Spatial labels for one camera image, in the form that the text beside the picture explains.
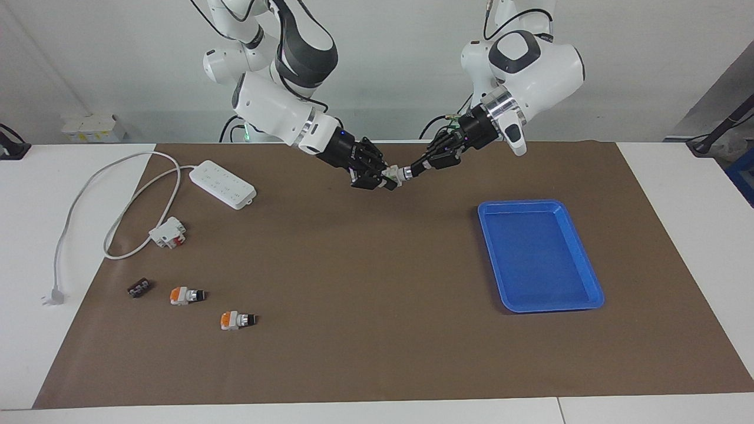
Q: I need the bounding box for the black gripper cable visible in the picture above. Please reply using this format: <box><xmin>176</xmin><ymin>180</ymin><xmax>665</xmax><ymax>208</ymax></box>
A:
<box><xmin>278</xmin><ymin>59</ymin><xmax>329</xmax><ymax>112</ymax></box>
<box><xmin>418</xmin><ymin>97</ymin><xmax>475</xmax><ymax>141</ymax></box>

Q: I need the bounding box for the white cardboard box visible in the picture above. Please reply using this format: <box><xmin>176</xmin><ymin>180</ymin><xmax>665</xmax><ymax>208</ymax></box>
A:
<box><xmin>61</xmin><ymin>114</ymin><xmax>127</xmax><ymax>143</ymax></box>

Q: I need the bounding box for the blue plastic tray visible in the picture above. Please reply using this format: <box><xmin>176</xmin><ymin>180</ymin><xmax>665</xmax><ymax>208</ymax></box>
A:
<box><xmin>477</xmin><ymin>199</ymin><xmax>606</xmax><ymax>313</ymax></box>

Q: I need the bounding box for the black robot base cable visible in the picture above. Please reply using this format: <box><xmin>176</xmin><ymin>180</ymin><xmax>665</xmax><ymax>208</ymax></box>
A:
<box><xmin>219</xmin><ymin>115</ymin><xmax>248</xmax><ymax>143</ymax></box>

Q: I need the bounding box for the brown paper table mat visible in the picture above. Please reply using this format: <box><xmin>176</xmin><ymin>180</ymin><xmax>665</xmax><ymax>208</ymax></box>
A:
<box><xmin>32</xmin><ymin>140</ymin><xmax>754</xmax><ymax>410</ymax></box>

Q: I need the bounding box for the white power cord with plug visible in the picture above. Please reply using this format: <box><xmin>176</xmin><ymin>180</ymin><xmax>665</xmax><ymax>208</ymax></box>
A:
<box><xmin>41</xmin><ymin>151</ymin><xmax>198</xmax><ymax>307</ymax></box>

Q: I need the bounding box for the blue crate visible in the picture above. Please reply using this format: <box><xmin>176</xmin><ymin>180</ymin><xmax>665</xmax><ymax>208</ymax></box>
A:
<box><xmin>726</xmin><ymin>147</ymin><xmax>754</xmax><ymax>207</ymax></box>

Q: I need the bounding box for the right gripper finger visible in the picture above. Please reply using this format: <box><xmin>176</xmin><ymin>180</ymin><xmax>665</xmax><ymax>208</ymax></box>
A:
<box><xmin>352</xmin><ymin>165</ymin><xmax>398</xmax><ymax>191</ymax></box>
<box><xmin>358</xmin><ymin>138</ymin><xmax>389</xmax><ymax>173</ymax></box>

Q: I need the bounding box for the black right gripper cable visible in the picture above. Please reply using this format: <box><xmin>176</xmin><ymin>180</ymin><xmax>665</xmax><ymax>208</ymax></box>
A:
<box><xmin>278</xmin><ymin>59</ymin><xmax>329</xmax><ymax>112</ymax></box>

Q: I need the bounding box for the green selector switch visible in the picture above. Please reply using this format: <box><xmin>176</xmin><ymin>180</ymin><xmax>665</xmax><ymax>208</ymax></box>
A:
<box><xmin>382</xmin><ymin>166</ymin><xmax>413</xmax><ymax>188</ymax></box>

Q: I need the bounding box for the white power strip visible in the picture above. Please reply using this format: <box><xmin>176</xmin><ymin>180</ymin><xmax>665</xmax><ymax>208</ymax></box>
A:
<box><xmin>189</xmin><ymin>160</ymin><xmax>257</xmax><ymax>210</ymax></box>

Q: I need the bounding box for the white circuit breaker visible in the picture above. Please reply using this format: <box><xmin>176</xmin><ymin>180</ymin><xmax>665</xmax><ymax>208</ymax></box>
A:
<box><xmin>148</xmin><ymin>216</ymin><xmax>187</xmax><ymax>250</ymax></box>

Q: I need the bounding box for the orange selector switch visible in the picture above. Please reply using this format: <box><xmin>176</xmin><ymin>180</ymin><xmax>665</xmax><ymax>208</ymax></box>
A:
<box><xmin>170</xmin><ymin>286</ymin><xmax>207</xmax><ymax>306</ymax></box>
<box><xmin>220</xmin><ymin>310</ymin><xmax>257</xmax><ymax>331</ymax></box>

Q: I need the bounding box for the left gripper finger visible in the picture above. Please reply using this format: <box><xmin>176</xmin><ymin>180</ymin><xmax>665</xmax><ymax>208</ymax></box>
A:
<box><xmin>410</xmin><ymin>154</ymin><xmax>461</xmax><ymax>177</ymax></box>
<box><xmin>419</xmin><ymin>131</ymin><xmax>463</xmax><ymax>163</ymax></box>

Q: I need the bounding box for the black clamp stand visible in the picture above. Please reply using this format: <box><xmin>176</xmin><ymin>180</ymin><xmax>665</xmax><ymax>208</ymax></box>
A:
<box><xmin>0</xmin><ymin>122</ymin><xmax>31</xmax><ymax>161</ymax></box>
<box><xmin>686</xmin><ymin>91</ymin><xmax>754</xmax><ymax>157</ymax></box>

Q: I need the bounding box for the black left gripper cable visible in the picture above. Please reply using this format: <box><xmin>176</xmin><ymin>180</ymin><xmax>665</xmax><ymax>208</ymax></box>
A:
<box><xmin>418</xmin><ymin>97</ymin><xmax>475</xmax><ymax>141</ymax></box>

